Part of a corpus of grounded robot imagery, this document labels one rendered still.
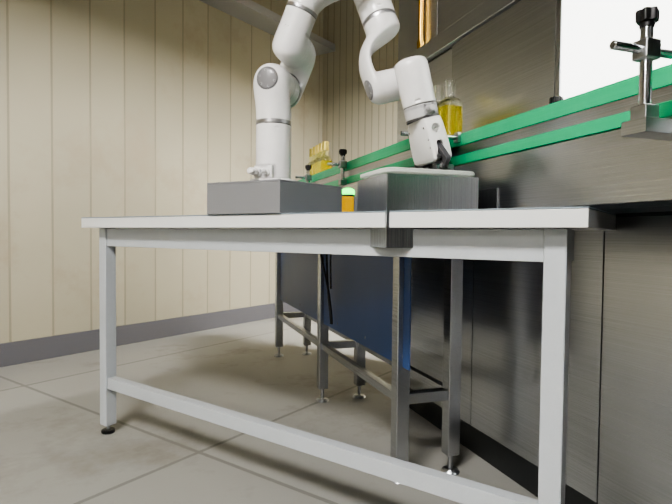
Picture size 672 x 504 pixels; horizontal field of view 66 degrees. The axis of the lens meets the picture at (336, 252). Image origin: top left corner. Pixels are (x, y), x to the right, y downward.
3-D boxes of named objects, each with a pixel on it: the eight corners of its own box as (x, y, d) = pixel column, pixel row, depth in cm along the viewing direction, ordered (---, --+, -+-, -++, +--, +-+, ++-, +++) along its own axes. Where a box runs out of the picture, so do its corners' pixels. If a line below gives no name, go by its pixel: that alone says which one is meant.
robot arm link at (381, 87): (391, 28, 131) (418, 102, 127) (343, 37, 128) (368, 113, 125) (400, 5, 123) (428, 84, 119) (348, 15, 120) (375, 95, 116)
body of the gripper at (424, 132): (447, 106, 113) (458, 157, 114) (424, 116, 122) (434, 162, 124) (417, 112, 110) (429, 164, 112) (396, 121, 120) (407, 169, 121)
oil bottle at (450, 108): (462, 172, 146) (463, 95, 146) (445, 171, 145) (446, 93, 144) (451, 174, 152) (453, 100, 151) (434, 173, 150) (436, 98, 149)
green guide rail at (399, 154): (423, 164, 135) (424, 133, 135) (420, 164, 135) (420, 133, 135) (278, 202, 301) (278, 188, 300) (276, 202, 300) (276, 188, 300)
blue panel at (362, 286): (464, 366, 147) (467, 216, 146) (408, 370, 141) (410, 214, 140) (310, 299, 297) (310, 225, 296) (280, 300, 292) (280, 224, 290)
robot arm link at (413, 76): (378, 74, 125) (414, 67, 127) (388, 118, 127) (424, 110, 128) (399, 56, 111) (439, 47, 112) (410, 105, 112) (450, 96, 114)
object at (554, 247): (558, 625, 93) (568, 228, 91) (98, 432, 181) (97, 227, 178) (569, 596, 101) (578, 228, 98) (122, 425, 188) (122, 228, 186)
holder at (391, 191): (498, 213, 116) (499, 178, 116) (386, 210, 107) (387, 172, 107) (457, 216, 132) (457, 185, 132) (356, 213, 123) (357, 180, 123)
